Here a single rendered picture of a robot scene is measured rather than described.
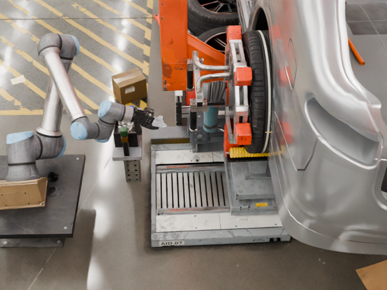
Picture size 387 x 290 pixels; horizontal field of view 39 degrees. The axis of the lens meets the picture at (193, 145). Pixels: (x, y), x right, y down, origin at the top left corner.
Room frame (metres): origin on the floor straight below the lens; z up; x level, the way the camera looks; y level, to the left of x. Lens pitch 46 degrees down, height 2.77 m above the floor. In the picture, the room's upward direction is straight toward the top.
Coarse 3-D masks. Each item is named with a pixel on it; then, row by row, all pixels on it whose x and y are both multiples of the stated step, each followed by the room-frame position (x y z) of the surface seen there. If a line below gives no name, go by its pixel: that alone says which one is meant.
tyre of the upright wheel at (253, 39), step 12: (252, 36) 2.34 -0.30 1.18; (264, 36) 2.34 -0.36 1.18; (252, 48) 2.23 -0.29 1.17; (252, 60) 2.17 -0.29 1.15; (264, 60) 2.16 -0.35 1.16; (252, 72) 2.12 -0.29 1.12; (264, 72) 2.11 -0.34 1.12; (252, 84) 2.08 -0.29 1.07; (264, 84) 2.06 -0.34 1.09; (252, 96) 2.05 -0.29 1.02; (264, 96) 2.02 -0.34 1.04; (252, 108) 2.02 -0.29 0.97; (264, 108) 1.99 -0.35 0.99; (240, 120) 2.34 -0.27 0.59; (252, 120) 1.99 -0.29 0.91; (264, 120) 1.97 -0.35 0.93; (252, 132) 1.97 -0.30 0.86; (264, 132) 1.96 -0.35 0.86; (252, 144) 1.97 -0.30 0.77; (264, 144) 1.96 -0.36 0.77
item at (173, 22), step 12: (168, 0) 2.69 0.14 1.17; (180, 0) 2.69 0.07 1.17; (168, 12) 2.69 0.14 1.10; (180, 12) 2.69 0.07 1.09; (168, 24) 2.69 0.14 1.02; (180, 24) 2.69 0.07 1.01; (168, 36) 2.69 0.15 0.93; (180, 36) 2.69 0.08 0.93; (168, 48) 2.69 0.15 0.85; (180, 48) 2.69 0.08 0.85; (168, 60) 2.69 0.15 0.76; (180, 60) 2.69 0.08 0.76; (168, 72) 2.68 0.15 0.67; (180, 72) 2.69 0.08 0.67; (168, 84) 2.68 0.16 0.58; (180, 84) 2.69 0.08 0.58
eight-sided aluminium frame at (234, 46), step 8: (232, 40) 2.38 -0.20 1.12; (240, 40) 2.38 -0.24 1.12; (232, 48) 2.31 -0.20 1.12; (240, 48) 2.31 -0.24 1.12; (232, 56) 2.25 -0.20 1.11; (240, 56) 2.26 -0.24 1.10; (240, 64) 2.17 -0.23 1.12; (224, 80) 2.51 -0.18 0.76; (240, 104) 2.04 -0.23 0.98; (232, 112) 2.37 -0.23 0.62; (240, 112) 2.01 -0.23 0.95; (248, 112) 2.01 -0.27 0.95; (232, 136) 2.07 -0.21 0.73
